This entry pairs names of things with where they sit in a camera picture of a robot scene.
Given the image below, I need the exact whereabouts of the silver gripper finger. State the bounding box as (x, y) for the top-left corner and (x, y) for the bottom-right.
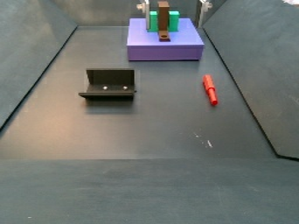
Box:
(136, 0), (151, 29)
(198, 0), (212, 26)

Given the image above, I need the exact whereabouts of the red cylindrical peg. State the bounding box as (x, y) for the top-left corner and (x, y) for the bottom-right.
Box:
(203, 74), (219, 106)

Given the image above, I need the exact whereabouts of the green upright block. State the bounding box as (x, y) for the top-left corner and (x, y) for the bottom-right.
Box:
(148, 10), (180, 32)

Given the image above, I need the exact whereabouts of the purple block base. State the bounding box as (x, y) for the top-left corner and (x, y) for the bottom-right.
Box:
(126, 18), (204, 61)

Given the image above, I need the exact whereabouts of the brown upright bracket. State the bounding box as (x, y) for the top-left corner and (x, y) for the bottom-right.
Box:
(158, 1), (171, 42)

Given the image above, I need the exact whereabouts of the black angle bracket fixture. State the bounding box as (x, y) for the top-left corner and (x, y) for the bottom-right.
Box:
(79, 68), (136, 99)

